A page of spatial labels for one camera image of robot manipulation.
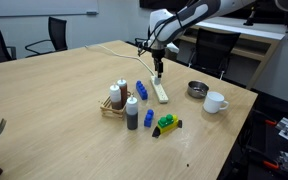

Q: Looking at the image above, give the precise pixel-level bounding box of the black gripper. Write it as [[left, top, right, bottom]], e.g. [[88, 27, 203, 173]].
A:
[[151, 49, 166, 80]]

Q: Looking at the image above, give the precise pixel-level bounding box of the cream extension cord power strip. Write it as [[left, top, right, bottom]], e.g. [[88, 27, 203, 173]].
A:
[[84, 44, 170, 105]]

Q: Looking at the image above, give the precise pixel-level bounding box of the long blue toy brick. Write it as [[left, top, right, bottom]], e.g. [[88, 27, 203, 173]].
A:
[[135, 80, 149, 101]]

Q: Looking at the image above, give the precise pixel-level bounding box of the squeeze bottle with red-brown sauce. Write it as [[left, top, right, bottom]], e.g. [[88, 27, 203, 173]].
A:
[[116, 77, 129, 108]]

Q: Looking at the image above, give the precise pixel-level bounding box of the steel bowl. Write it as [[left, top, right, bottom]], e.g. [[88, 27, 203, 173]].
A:
[[186, 80, 210, 100]]

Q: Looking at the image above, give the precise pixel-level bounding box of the short blue toy brick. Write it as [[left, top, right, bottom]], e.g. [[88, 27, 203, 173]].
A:
[[143, 108, 155, 128]]

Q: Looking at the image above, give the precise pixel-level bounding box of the squeeze bottle with brown sauce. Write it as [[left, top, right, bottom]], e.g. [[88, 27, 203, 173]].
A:
[[109, 83, 123, 111]]

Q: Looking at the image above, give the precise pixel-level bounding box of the squeeze bottle with dark sauce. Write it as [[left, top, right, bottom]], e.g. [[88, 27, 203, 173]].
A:
[[125, 94, 139, 131]]

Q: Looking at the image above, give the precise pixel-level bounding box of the green yellow block toy car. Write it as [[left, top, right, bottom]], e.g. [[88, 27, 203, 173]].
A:
[[151, 113, 183, 139]]

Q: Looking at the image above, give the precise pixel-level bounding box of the small wooden pallet crate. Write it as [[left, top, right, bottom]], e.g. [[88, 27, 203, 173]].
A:
[[99, 94, 132, 120]]

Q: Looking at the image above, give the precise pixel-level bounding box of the white mug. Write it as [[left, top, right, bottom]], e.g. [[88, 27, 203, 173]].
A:
[[202, 91, 230, 115]]

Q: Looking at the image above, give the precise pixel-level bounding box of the wooden side counter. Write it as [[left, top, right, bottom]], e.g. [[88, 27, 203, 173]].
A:
[[178, 16, 288, 90]]

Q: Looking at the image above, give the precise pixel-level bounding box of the black stand on counter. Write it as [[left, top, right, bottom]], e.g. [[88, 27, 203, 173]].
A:
[[243, 3, 256, 27]]

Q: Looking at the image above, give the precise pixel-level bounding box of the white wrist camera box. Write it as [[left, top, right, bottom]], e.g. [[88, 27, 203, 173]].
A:
[[165, 42, 181, 54]]

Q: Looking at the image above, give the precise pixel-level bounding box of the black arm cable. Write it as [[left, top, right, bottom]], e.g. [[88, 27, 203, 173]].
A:
[[136, 13, 185, 57]]

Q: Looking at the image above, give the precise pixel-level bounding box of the black wall screen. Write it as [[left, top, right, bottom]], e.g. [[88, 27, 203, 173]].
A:
[[139, 0, 188, 10]]

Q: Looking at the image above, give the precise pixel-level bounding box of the black robot cart frame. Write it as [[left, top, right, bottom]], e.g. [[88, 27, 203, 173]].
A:
[[217, 93, 288, 180]]

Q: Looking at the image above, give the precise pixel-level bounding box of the orange handled clamp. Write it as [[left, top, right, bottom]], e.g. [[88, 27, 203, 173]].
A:
[[264, 119, 279, 127], [262, 160, 280, 171]]

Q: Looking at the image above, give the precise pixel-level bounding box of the white wall whiteboard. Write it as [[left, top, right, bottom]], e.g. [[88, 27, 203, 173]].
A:
[[0, 0, 100, 18]]

